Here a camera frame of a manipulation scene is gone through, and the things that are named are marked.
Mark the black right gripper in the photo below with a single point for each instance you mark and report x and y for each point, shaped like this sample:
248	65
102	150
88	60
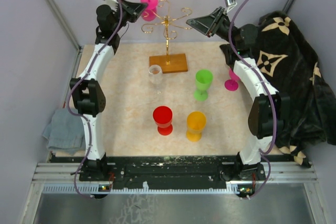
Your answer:
208	25

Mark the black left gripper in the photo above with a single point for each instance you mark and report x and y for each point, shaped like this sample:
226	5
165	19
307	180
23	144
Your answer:
130	8

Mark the magenta plastic wine glass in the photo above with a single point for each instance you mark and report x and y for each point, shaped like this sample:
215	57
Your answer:
150	12

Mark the gold wire wine glass rack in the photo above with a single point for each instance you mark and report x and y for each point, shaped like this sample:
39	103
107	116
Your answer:
169	63

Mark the red plastic wine glass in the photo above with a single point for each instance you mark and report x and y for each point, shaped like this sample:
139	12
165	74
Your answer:
163	117

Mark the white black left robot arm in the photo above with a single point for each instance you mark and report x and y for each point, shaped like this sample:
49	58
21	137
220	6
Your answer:
86	93

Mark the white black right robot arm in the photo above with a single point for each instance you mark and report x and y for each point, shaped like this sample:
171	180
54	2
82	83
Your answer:
270	108

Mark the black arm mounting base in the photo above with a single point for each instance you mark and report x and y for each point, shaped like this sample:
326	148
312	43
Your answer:
161	175

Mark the green plastic wine glass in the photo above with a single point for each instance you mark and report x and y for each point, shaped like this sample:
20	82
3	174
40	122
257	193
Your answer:
203	81

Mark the clear wine glass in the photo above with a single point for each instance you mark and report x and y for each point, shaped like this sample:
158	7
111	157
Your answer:
156	76

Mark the orange plastic wine glass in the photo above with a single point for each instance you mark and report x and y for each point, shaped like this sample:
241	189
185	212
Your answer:
196	122

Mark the black floral blanket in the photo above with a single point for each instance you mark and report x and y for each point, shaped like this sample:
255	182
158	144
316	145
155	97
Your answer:
291	65

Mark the grey blue cloth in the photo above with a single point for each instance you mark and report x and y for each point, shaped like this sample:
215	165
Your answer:
65	133

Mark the aluminium frame rail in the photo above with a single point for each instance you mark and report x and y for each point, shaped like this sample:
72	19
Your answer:
288	195

